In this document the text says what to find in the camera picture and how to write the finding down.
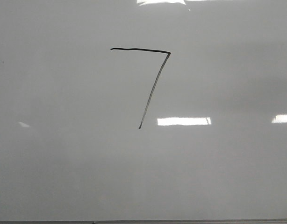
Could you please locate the white glossy whiteboard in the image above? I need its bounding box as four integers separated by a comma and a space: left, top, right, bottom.
0, 0, 287, 221

